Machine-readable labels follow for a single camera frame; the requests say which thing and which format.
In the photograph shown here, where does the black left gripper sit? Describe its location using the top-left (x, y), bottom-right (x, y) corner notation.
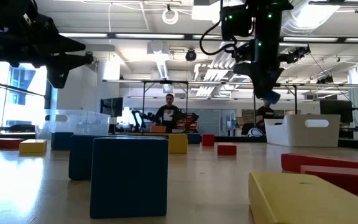
top-left (0, 18), bottom-right (94, 90)

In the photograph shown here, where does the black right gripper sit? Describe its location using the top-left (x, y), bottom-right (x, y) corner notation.
top-left (233, 42), bottom-right (285, 100)

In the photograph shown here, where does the blue rectangular block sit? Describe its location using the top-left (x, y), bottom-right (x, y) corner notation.
top-left (264, 90), bottom-right (282, 106)
top-left (68, 134), bottom-right (169, 181)
top-left (187, 133), bottom-right (202, 145)

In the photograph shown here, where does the red rectangular block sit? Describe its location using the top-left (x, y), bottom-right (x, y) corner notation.
top-left (300, 165), bottom-right (358, 206)
top-left (217, 144), bottom-right (237, 156)
top-left (280, 152), bottom-right (358, 174)

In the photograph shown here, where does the short red block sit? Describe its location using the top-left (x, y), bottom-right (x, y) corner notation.
top-left (201, 134), bottom-right (215, 147)

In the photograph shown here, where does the small blue cube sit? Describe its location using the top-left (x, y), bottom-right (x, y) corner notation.
top-left (89, 136), bottom-right (170, 219)
top-left (50, 131), bottom-right (75, 151)

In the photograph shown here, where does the yellow rectangular block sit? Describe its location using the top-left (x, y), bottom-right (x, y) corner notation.
top-left (248, 171), bottom-right (358, 224)
top-left (19, 139), bottom-right (48, 154)

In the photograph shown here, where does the yellow arch block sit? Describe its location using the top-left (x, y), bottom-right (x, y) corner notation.
top-left (167, 133), bottom-right (189, 155)

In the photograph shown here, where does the long red block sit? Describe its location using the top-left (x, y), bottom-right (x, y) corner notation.
top-left (0, 138), bottom-right (25, 150)

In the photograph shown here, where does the person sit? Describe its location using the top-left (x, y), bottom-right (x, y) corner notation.
top-left (255, 104), bottom-right (276, 135)
top-left (155, 93), bottom-right (182, 134)

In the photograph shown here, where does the white rounded object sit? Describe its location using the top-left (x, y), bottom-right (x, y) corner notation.
top-left (247, 127), bottom-right (265, 138)

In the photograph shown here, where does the white deep plastic bin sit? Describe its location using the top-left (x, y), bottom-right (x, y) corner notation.
top-left (264, 114), bottom-right (342, 148)

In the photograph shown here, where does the black monitor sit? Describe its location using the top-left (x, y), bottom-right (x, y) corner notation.
top-left (319, 99), bottom-right (354, 124)
top-left (100, 96), bottom-right (124, 118)

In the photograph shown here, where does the clear plastic bin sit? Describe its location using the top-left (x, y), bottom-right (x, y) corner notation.
top-left (35, 109), bottom-right (111, 141)

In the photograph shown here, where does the large window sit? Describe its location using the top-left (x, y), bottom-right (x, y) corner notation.
top-left (0, 60), bottom-right (53, 133)

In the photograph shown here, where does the white ventilation pipe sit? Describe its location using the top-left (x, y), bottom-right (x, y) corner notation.
top-left (147, 39), bottom-right (171, 80)

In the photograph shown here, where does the orange box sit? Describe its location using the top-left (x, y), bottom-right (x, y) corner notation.
top-left (149, 125), bottom-right (167, 134)

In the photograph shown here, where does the black background rig frame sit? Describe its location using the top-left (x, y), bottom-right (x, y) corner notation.
top-left (141, 80), bottom-right (190, 125)
top-left (252, 83), bottom-right (298, 125)

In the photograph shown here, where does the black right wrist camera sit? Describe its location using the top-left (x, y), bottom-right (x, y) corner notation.
top-left (278, 45), bottom-right (312, 65)

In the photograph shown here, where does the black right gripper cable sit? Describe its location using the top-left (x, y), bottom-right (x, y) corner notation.
top-left (199, 17), bottom-right (241, 57)

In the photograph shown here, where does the silver ventilation duct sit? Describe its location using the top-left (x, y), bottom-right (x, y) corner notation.
top-left (280, 0), bottom-right (343, 37)

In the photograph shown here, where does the black ceiling camera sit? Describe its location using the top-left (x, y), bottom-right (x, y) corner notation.
top-left (185, 48), bottom-right (198, 62)

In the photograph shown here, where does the white cable coil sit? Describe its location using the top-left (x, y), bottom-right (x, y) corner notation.
top-left (162, 7), bottom-right (180, 26)

